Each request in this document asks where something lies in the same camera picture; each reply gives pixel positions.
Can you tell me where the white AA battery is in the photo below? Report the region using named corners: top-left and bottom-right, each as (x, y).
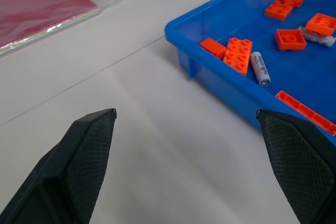
top-left (298, 26), bottom-right (336, 47)
top-left (250, 51), bottom-right (272, 87)

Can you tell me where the red paper pack in plastic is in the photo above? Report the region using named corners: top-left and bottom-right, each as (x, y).
top-left (0, 0), bottom-right (102, 57)

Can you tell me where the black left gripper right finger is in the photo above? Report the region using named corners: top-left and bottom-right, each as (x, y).
top-left (256, 109), bottom-right (336, 224)

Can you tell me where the orange plastic building brick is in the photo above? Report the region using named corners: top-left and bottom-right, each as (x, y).
top-left (199, 37), bottom-right (227, 60)

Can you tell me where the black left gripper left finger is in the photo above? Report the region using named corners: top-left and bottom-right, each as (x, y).
top-left (0, 108), bottom-right (118, 224)

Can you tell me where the orange 2x4 building brick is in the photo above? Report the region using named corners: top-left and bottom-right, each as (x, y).
top-left (223, 37), bottom-right (254, 77)

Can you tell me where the long orange plastic brick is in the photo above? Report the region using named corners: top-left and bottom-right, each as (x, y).
top-left (275, 90), bottom-right (336, 137)

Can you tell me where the blue plastic tray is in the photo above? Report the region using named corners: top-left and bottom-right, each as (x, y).
top-left (164, 0), bottom-right (336, 146)

